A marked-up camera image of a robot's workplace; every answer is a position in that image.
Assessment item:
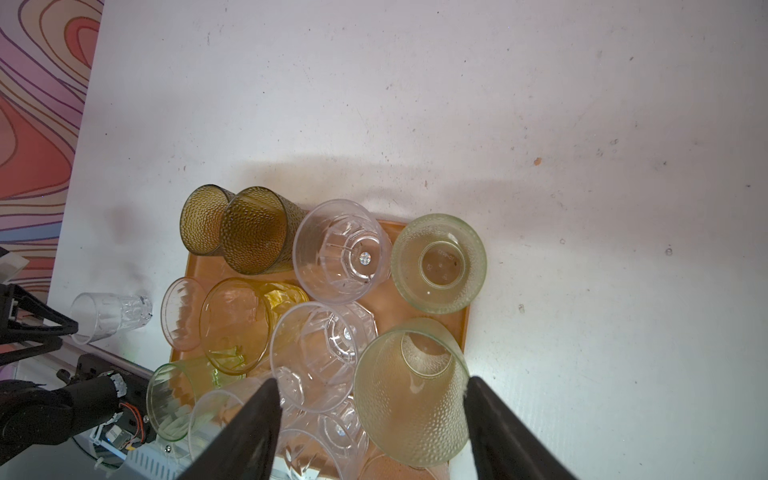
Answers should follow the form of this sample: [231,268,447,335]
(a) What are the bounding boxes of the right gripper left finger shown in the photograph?
[180,377,282,479]

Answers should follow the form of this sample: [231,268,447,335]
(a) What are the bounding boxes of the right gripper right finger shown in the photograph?
[463,376,575,480]

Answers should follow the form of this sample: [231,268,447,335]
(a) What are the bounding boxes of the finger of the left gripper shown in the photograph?
[1,284,78,366]

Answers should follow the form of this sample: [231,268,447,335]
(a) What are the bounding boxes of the small clear glass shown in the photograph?
[70,293,153,345]

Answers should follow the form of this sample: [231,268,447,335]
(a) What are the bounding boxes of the bright green glass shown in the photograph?
[146,357,245,442]

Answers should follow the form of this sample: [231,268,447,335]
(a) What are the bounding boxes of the tall pale green glass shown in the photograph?
[353,318,469,468]

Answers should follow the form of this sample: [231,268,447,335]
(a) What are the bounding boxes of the yellow glass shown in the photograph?
[199,278,309,376]

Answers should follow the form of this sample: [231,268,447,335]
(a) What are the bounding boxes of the pink glass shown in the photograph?
[160,277,206,352]
[359,453,447,480]

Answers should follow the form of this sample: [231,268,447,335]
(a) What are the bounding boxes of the small pale green glass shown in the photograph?
[391,213,487,315]

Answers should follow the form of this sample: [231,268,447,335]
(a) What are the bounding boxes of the brown glass back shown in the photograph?
[179,184,235,256]

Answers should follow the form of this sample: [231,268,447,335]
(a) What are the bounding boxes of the dark olive glass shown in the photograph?
[221,186,306,275]

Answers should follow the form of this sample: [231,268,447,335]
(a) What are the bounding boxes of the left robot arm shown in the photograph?
[1,284,127,463]

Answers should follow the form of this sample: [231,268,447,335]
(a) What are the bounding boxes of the brown plastic tray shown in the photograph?
[169,218,470,480]

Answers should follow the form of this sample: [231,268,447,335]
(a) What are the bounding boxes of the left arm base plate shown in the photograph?
[56,353,156,463]

